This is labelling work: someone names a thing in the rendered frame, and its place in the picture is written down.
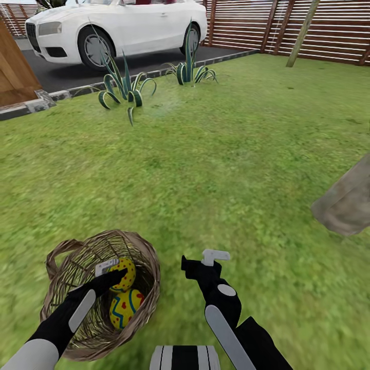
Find wicker basket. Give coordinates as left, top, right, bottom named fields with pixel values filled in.
left=40, top=229, right=160, bottom=362

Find robot trunk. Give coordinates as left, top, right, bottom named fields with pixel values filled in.
left=150, top=345, right=220, bottom=370

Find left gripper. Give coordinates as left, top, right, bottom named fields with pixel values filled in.
left=92, top=268, right=127, bottom=293

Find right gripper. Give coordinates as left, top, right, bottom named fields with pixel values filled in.
left=181, top=255, right=221, bottom=286

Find easter egg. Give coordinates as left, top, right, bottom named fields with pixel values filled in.
left=108, top=289, right=145, bottom=330
left=106, top=257, right=137, bottom=293

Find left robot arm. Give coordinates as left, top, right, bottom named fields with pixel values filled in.
left=0, top=258, right=127, bottom=370

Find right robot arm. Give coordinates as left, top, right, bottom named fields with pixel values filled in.
left=181, top=249, right=293, bottom=370

